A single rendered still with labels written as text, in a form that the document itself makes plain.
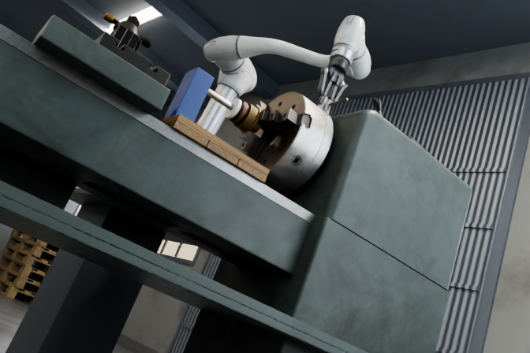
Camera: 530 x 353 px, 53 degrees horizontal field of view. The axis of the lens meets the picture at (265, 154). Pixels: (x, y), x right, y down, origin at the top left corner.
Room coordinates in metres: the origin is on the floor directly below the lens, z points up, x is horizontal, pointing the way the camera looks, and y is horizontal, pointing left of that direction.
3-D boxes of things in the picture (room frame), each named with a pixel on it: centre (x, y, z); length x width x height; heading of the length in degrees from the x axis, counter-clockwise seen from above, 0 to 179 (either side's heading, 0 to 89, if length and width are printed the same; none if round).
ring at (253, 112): (1.52, 0.10, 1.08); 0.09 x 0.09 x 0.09; 30
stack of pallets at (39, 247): (7.89, 2.32, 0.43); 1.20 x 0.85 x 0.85; 37
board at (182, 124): (1.46, 0.19, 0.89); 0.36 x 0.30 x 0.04; 30
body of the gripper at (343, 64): (1.79, -0.13, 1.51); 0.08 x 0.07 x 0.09; 120
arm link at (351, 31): (1.80, -0.14, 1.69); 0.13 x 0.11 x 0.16; 149
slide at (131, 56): (1.32, 0.47, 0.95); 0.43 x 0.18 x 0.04; 30
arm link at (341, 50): (1.79, -0.13, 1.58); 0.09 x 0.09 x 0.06
